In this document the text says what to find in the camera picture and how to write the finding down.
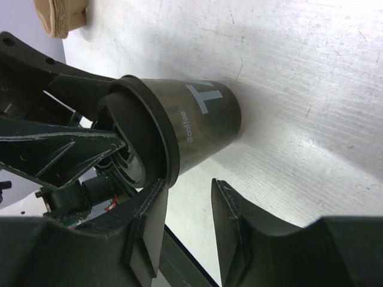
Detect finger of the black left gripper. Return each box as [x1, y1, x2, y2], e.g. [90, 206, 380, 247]
[1, 31, 114, 121]
[1, 118, 125, 189]

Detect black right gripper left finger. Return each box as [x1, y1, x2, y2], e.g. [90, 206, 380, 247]
[1, 179, 168, 286]

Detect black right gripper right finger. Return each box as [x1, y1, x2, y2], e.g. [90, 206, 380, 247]
[211, 179, 382, 286]

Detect black paper coffee cup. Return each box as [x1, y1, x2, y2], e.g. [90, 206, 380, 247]
[110, 74, 242, 186]

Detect black cup lid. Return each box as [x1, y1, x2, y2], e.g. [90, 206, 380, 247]
[95, 91, 166, 188]

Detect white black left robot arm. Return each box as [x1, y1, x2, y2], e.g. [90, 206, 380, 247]
[1, 32, 126, 222]

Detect brown cardboard cup carrier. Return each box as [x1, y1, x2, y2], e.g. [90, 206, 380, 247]
[34, 0, 89, 39]

